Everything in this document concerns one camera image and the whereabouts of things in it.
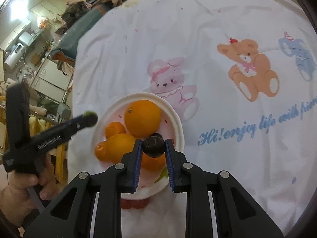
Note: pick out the teal orange pillow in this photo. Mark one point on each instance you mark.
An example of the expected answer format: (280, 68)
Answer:
(65, 49)

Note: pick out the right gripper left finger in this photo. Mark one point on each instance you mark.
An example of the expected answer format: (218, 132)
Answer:
(90, 205)

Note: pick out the green lime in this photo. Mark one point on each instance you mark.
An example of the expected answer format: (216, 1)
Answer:
(90, 118)

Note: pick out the white pink plate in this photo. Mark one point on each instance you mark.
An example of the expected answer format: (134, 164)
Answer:
(150, 183)

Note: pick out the pile of clothes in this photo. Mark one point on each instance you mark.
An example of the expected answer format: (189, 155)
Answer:
(75, 10)

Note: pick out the large orange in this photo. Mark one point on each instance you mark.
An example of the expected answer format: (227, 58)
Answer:
(142, 118)
(117, 146)

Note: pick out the white cartoon print sheet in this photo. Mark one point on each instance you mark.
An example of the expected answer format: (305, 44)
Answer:
(241, 75)

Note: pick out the left hand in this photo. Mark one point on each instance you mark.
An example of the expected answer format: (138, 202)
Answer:
(16, 203)

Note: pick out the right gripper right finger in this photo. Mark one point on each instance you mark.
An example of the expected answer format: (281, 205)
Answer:
(216, 201)

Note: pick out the small mandarin orange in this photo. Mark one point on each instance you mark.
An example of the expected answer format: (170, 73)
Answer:
(153, 164)

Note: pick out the dark plum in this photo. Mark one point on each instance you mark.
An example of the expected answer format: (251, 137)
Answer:
(153, 146)

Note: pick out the white kitchen cabinet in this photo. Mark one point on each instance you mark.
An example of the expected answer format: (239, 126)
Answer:
(50, 81)

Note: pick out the red cherry tomato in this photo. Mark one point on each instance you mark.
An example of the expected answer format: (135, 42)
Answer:
(136, 204)

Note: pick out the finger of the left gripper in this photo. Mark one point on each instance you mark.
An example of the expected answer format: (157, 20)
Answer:
(71, 127)

